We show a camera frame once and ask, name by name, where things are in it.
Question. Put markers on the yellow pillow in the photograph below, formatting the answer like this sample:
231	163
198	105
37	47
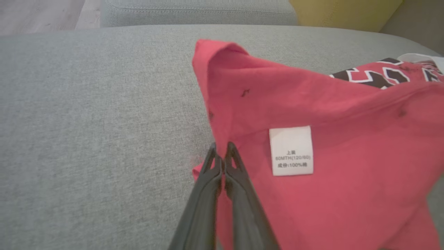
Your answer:
343	14

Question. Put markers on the grey sofa back cushion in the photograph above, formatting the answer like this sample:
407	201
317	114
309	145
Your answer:
194	12

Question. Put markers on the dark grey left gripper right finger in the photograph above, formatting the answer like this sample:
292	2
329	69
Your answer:
242	208

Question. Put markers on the grey sofa seat cushion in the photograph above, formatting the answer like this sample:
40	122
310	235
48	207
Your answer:
97	121

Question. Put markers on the grey sofa corner cushion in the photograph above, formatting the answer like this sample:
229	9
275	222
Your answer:
419	24

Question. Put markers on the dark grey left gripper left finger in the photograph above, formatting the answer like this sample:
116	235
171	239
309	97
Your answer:
203	201

